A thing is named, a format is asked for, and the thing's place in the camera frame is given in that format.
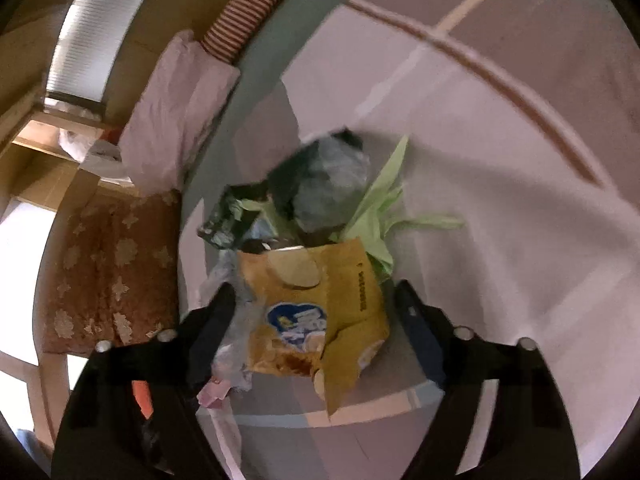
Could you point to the green quilted mattress cover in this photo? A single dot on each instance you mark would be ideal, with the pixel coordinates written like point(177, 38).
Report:
point(300, 25)

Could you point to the plaid pink grey blanket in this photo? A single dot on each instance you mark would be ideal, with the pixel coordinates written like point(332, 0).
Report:
point(500, 210)

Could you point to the wooden bed frame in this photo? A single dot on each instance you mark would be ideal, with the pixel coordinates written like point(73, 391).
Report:
point(45, 180)

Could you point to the pink pillow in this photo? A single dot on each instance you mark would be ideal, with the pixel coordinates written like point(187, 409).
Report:
point(175, 110)

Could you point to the dark grey plastic bag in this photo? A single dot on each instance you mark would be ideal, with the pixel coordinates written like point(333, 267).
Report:
point(320, 180)

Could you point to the striped plush doll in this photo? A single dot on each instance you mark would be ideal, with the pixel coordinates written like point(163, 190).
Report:
point(240, 20)

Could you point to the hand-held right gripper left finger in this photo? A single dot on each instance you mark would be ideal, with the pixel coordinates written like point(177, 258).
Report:
point(212, 330)

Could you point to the brown floral cushion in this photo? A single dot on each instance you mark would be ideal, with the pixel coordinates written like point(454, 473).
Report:
point(110, 270)

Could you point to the yellow snack bag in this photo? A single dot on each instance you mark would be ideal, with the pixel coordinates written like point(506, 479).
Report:
point(320, 310)

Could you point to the pale plush toy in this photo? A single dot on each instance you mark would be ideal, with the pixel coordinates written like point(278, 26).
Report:
point(85, 150)

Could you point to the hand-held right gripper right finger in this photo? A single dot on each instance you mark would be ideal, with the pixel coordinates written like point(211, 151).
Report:
point(420, 330)

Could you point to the dark green packet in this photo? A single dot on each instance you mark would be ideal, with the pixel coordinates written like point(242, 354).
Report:
point(225, 220)

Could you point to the white blue packet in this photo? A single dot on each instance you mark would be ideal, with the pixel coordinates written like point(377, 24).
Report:
point(262, 230)

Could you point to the clear plastic wrapper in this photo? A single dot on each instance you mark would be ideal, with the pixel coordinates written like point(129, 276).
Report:
point(235, 355)

